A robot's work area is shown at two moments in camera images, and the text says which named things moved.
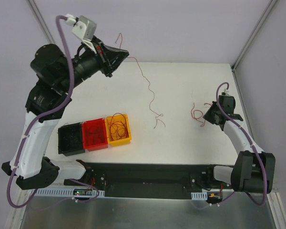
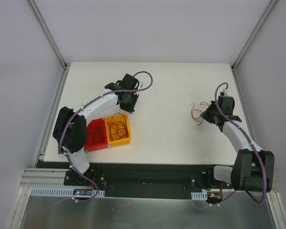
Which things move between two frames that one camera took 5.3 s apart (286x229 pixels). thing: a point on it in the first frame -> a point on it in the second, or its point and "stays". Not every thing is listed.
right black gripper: x=216 y=117 stays
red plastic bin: x=94 y=134 stays
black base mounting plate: x=149 y=181 stays
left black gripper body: x=105 y=63 -> x=132 y=102
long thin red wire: x=160 y=115 -> x=118 y=113
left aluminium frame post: x=36 y=13 stays
